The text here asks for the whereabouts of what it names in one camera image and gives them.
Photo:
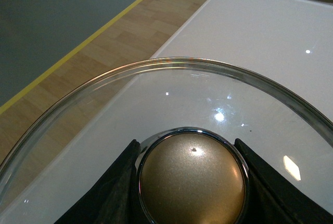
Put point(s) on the glass pot lid gold knob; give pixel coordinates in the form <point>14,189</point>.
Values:
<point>186,113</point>

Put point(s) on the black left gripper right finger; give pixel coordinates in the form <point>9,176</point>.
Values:
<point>273,199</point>

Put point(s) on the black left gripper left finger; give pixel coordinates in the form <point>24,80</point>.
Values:
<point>109,199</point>

